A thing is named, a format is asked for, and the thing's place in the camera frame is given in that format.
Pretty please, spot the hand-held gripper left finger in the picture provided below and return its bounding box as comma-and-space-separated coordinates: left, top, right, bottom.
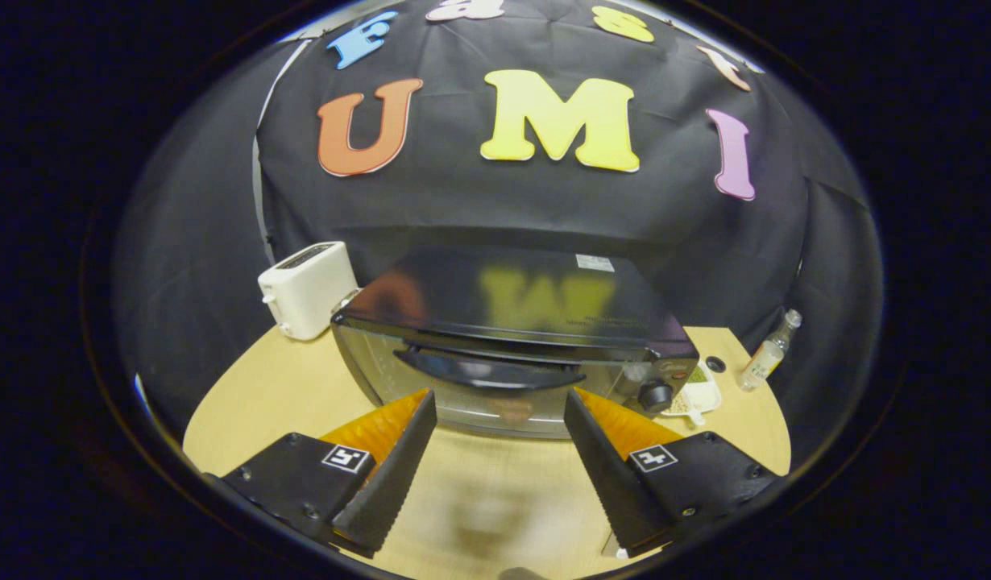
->
201, 388, 438, 561

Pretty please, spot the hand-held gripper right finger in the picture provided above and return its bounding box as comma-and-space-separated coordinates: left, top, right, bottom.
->
562, 387, 794, 561

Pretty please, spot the black toaster oven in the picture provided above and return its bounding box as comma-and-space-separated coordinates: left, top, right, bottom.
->
331, 246, 700, 441

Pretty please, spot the white bread toaster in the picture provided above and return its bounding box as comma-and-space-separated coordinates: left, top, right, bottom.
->
258, 242, 359, 342

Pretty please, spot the white divided dish with grains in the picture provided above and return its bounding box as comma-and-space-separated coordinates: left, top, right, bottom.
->
661, 364, 723, 426

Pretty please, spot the small clear glass bottle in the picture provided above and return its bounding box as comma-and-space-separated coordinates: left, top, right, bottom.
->
738, 309, 803, 392

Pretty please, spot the black backdrop cloth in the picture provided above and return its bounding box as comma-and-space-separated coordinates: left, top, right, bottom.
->
113, 0, 885, 454

